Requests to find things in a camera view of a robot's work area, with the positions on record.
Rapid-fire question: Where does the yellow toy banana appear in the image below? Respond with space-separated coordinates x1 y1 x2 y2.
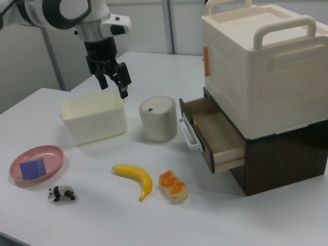
111 163 154 202

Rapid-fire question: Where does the orange box latch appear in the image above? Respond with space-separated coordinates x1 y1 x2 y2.
202 46 211 77

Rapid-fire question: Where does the dark wood cabinet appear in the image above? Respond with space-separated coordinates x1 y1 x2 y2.
203 87 328 197

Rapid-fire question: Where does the toy panda figure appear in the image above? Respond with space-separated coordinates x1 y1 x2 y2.
47 185 77 202

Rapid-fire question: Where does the pink plate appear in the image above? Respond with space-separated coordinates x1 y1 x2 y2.
9 145 65 187

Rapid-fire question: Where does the dark wood drawer white handle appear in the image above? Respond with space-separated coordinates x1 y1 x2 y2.
177 96 247 174

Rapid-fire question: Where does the purple cube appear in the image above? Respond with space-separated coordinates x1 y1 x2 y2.
19 157 47 180

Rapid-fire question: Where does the white brown drawer cabinet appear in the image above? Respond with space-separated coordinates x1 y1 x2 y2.
200 0 328 140

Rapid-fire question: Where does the cream open plastic bin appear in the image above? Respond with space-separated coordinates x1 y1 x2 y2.
59 89 128 147

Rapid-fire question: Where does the toy bread loaf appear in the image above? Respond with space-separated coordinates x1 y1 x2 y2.
158 170 189 204

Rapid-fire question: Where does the small beige lidded trash can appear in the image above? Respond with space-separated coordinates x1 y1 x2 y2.
138 95 178 144

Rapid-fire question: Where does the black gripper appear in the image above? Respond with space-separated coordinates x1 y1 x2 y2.
84 37 133 100

